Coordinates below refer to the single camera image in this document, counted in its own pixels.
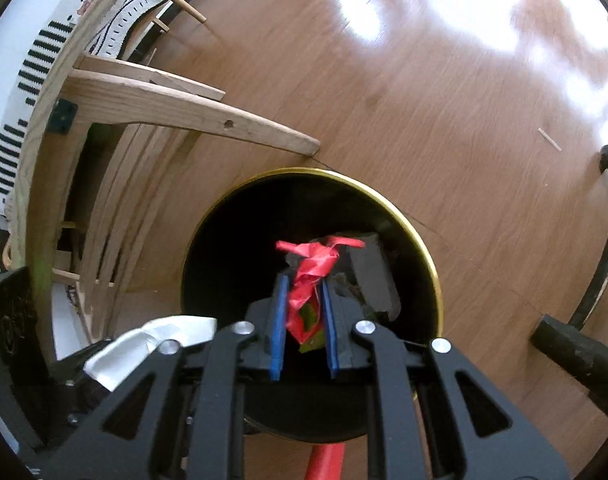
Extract wooden chair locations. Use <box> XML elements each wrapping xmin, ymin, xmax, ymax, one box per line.
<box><xmin>6</xmin><ymin>0</ymin><xmax>322</xmax><ymax>361</ymax></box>

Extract black metal stool legs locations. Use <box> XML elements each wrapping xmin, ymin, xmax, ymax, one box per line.
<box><xmin>531</xmin><ymin>142</ymin><xmax>608</xmax><ymax>421</ymax></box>

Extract black white striped blanket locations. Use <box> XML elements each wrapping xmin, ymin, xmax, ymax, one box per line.
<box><xmin>0</xmin><ymin>0</ymin><xmax>172</xmax><ymax>196</ymax></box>

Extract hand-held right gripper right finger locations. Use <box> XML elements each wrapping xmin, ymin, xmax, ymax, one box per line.
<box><xmin>320</xmin><ymin>277</ymin><xmax>569</xmax><ymax>480</ymax></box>

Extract black bin with gold rim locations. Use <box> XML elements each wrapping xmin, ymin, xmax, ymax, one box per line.
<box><xmin>181</xmin><ymin>167</ymin><xmax>443</xmax><ymax>445</ymax></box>

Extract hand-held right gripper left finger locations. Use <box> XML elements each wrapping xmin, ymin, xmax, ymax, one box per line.
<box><xmin>34</xmin><ymin>274</ymin><xmax>289</xmax><ymax>480</ymax></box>

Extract wooden toothpick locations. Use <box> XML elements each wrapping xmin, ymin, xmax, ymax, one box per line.
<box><xmin>537</xmin><ymin>128</ymin><xmax>563</xmax><ymax>152</ymax></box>

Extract white tissue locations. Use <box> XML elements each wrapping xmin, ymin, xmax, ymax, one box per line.
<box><xmin>83</xmin><ymin>315</ymin><xmax>219</xmax><ymax>392</ymax></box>

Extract red wrapper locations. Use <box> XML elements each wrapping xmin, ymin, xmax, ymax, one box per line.
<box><xmin>275</xmin><ymin>238</ymin><xmax>365</xmax><ymax>353</ymax></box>

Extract dark grey crumpled wrapper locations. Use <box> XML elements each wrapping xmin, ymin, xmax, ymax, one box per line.
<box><xmin>329</xmin><ymin>230</ymin><xmax>402</xmax><ymax>321</ymax></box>

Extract red plastic handle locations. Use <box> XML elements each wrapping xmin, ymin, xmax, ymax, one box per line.
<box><xmin>304</xmin><ymin>442</ymin><xmax>345</xmax><ymax>480</ymax></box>

